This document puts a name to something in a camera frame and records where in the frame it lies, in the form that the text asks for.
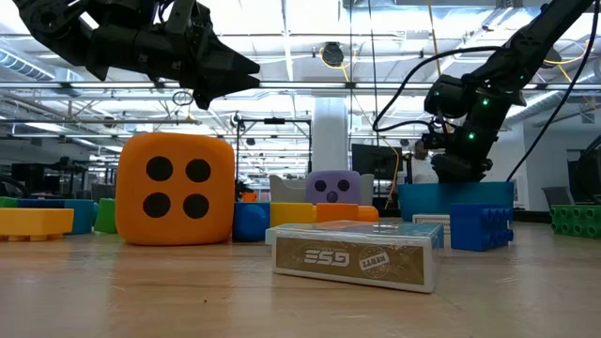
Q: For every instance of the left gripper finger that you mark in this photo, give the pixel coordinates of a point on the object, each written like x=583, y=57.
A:
x=216, y=89
x=230, y=63

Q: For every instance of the teal plastic bin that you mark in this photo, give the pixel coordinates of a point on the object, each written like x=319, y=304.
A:
x=422, y=199

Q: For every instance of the blue rounded toy brick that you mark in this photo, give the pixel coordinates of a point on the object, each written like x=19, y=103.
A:
x=251, y=223

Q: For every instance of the white gold-sided card box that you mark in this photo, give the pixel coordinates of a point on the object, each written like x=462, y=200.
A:
x=291, y=258

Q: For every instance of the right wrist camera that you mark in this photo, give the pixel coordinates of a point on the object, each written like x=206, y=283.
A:
x=434, y=141

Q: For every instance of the orange toy brick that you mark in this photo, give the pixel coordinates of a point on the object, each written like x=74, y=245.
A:
x=343, y=212

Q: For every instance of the long ceiling light rail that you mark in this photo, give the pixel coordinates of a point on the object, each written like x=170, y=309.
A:
x=300, y=86

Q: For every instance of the white playing card box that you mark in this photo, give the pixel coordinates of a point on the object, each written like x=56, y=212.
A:
x=432, y=224

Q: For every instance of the person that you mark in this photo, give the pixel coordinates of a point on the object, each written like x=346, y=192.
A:
x=422, y=171

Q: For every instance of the dark background desks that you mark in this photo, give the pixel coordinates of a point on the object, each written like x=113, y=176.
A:
x=33, y=176

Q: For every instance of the grey plastic bin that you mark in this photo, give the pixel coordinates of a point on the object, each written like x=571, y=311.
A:
x=286, y=192

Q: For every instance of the green studded toy brick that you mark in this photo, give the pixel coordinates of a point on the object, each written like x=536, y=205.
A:
x=575, y=220

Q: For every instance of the orange foam die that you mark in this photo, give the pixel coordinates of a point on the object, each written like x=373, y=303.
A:
x=176, y=188

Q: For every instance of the black monitor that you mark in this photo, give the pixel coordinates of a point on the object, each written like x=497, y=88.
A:
x=375, y=162

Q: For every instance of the black aluminium table frame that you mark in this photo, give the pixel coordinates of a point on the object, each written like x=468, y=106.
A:
x=530, y=216

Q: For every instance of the white building column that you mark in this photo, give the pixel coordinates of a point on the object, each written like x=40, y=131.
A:
x=331, y=136

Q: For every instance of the small orange object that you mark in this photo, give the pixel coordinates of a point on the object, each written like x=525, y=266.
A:
x=249, y=197

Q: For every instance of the large blue toy brick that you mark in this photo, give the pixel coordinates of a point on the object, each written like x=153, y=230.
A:
x=84, y=216

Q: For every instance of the purple foam die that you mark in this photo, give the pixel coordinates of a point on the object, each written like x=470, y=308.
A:
x=354, y=192

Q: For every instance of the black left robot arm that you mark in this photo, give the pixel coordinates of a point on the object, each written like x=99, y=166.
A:
x=56, y=28

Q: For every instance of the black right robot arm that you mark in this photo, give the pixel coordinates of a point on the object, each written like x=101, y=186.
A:
x=516, y=47

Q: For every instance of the blue studded toy brick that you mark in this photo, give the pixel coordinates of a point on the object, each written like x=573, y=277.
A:
x=474, y=230

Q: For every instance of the yellow long toy brick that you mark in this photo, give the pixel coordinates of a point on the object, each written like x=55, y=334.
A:
x=33, y=223

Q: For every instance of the grey office chair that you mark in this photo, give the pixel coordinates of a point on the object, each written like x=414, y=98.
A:
x=556, y=197

